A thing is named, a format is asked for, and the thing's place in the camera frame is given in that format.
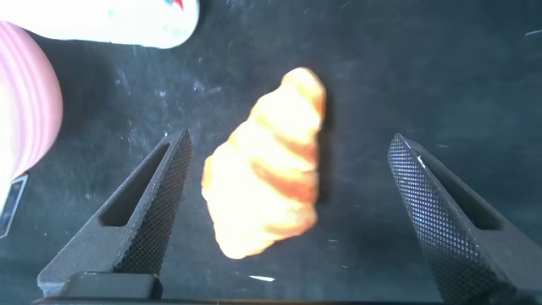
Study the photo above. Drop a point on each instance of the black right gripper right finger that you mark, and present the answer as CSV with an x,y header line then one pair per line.
x,y
449,237

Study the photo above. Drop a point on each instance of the gold and blue card box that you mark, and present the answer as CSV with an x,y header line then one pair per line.
x,y
10,207

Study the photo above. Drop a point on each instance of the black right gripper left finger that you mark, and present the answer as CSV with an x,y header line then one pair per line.
x,y
139,224

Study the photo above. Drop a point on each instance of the black table cloth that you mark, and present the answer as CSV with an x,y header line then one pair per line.
x,y
381,63

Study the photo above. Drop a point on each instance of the small white foil-lid drink bottle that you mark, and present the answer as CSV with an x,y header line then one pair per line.
x,y
106,21

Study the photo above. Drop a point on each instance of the pink bowl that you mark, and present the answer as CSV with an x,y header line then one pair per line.
x,y
25,106

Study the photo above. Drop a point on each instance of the croissant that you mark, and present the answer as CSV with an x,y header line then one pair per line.
x,y
267,178

